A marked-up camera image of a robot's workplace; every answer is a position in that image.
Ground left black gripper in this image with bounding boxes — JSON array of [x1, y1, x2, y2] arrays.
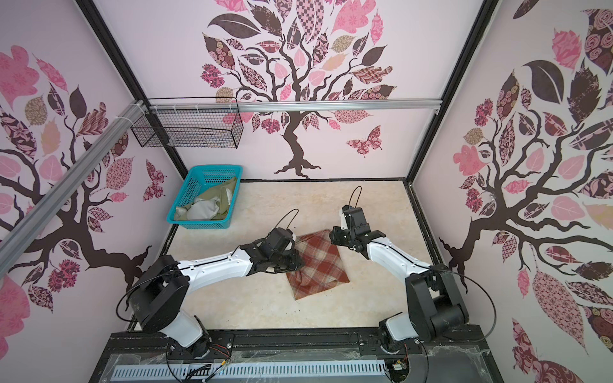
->
[[270, 249, 307, 274]]

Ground red plaid skirt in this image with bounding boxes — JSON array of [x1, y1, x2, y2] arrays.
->
[[287, 230, 350, 301]]

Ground olive and white skirt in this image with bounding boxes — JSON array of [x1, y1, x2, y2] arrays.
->
[[173, 177, 238, 221]]

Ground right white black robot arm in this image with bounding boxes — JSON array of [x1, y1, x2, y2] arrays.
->
[[329, 226, 469, 354]]

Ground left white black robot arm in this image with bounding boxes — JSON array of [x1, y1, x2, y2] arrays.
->
[[125, 242, 304, 359]]

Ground teal plastic basket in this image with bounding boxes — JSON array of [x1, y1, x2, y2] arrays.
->
[[167, 165, 243, 230]]

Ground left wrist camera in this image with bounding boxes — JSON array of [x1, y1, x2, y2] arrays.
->
[[264, 228, 295, 252]]

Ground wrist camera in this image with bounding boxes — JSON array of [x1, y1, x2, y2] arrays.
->
[[264, 228, 295, 252], [340, 205, 368, 230]]

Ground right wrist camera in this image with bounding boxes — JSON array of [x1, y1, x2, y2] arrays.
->
[[340, 205, 368, 230]]

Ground white slotted cable duct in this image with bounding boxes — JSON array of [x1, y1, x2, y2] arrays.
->
[[106, 360, 387, 382]]

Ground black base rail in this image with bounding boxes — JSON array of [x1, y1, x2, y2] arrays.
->
[[89, 325, 503, 382]]

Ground black wire basket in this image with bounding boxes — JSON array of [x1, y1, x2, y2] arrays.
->
[[131, 96, 244, 149]]

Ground aluminium rail back wall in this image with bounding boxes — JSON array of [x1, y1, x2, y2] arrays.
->
[[148, 97, 442, 113]]

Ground aluminium rail wall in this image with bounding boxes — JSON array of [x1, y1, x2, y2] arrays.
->
[[148, 97, 442, 113], [1, 100, 146, 275]]

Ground aluminium rail left wall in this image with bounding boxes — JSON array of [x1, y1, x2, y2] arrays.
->
[[1, 100, 146, 275]]

